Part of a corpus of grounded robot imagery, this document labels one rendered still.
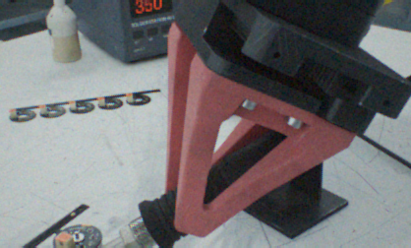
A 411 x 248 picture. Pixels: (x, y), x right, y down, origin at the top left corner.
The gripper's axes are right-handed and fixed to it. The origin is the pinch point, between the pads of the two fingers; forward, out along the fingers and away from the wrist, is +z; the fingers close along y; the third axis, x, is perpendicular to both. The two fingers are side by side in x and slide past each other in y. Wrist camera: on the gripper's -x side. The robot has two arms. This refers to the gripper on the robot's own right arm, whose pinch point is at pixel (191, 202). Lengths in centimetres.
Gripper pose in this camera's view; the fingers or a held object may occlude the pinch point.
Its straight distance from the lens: 27.7
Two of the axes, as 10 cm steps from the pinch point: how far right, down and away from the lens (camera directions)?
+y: 2.3, 4.3, -8.8
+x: 8.7, 3.2, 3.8
